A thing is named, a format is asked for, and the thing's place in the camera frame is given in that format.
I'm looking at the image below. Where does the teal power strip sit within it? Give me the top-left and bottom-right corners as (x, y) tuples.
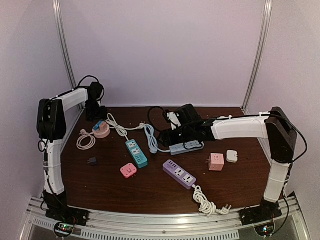
(125, 139), (148, 169)

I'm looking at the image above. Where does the white coiled cord left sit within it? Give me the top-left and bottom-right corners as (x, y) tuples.
(76, 128), (97, 151)

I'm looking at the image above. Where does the blue plug adapter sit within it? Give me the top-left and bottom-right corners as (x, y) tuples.
(93, 120), (104, 131)

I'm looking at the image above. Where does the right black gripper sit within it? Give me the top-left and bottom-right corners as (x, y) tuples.
(157, 125), (195, 148)

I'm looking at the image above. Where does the white bundled power cord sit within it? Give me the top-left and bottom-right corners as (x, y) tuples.
(192, 184), (232, 217)

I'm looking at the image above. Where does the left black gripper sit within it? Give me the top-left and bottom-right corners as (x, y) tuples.
(85, 101), (107, 123)

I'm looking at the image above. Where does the pink square plug adapter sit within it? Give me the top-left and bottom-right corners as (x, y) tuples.
(120, 163), (138, 179)

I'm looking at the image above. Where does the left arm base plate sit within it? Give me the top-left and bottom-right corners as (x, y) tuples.
(45, 205), (89, 226)

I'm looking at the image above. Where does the light blue bundled cord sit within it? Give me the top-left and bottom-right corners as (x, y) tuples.
(144, 123), (172, 155)

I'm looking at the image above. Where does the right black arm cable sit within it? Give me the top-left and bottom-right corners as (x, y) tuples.
(147, 106), (309, 163)

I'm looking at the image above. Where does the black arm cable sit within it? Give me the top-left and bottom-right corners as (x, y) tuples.
(37, 75), (106, 201)
(147, 106), (309, 163)

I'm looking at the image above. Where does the right aluminium corner post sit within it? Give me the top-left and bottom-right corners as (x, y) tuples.
(241, 0), (273, 113)

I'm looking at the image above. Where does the white plug adapter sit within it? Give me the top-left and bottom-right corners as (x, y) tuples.
(226, 149), (238, 164)

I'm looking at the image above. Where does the pink cube socket adapter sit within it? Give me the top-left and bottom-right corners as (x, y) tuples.
(206, 153), (225, 172)

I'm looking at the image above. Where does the aluminium front rail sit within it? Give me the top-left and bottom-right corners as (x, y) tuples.
(18, 197), (311, 240)

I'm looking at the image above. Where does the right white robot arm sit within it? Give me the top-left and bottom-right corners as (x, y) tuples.
(158, 104), (298, 221)

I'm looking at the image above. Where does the small dark plug charger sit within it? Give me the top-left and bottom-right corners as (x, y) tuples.
(87, 157), (98, 166)

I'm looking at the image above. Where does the aluminium corner post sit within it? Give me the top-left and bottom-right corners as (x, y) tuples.
(241, 0), (273, 113)
(51, 0), (84, 110)

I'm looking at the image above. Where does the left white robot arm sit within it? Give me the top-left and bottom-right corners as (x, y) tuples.
(36, 82), (108, 222)

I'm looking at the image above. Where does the white cord of teal strip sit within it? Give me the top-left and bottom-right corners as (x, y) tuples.
(106, 112), (146, 142)

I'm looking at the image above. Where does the left aluminium corner post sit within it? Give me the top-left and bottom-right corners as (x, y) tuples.
(51, 0), (84, 110)

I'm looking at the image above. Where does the small pink charger plug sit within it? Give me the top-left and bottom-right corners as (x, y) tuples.
(99, 122), (108, 132)

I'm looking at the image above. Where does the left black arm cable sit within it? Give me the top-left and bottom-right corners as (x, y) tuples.
(37, 75), (106, 201)

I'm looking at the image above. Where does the blue-grey power strip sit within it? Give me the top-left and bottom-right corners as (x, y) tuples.
(169, 140), (205, 156)

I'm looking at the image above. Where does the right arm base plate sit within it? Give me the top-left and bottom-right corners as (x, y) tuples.
(239, 202), (282, 226)

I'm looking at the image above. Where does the purple power strip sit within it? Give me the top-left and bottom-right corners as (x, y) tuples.
(162, 159), (197, 190)

